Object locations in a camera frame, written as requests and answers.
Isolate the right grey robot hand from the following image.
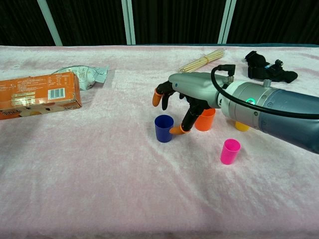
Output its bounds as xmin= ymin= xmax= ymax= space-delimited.
xmin=152 ymin=72 xmax=229 ymax=136

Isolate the navy blue plastic cup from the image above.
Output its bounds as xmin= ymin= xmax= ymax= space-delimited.
xmin=154 ymin=115 xmax=174 ymax=143

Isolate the yellow plastic cup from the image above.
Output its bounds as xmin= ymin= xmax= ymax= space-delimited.
xmin=235 ymin=121 xmax=250 ymax=132

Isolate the pink plastic cup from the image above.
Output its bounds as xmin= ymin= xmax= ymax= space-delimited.
xmin=220 ymin=138 xmax=241 ymax=165

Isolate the bundle of wooden sticks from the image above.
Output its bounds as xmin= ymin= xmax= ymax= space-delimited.
xmin=178 ymin=48 xmax=227 ymax=73

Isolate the orange plastic cup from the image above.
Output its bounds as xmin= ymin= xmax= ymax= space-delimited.
xmin=194 ymin=108 xmax=216 ymax=132

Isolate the green white snack packet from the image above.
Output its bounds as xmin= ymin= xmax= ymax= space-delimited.
xmin=51 ymin=65 xmax=110 ymax=91

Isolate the pink plush table cloth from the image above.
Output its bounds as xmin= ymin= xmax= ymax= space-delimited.
xmin=0 ymin=45 xmax=319 ymax=239

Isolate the black pleated curtain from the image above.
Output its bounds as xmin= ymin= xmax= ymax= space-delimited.
xmin=0 ymin=0 xmax=319 ymax=47

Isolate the orange snack box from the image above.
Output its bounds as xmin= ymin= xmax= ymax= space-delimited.
xmin=0 ymin=72 xmax=83 ymax=120

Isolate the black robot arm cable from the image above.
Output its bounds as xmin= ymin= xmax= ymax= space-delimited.
xmin=210 ymin=64 xmax=319 ymax=118

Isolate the black wrist strap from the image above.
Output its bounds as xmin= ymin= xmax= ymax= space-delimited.
xmin=244 ymin=50 xmax=299 ymax=84

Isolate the white metal frame post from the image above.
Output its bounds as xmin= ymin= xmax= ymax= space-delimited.
xmin=121 ymin=0 xmax=137 ymax=45
xmin=217 ymin=0 xmax=237 ymax=45
xmin=37 ymin=0 xmax=63 ymax=46

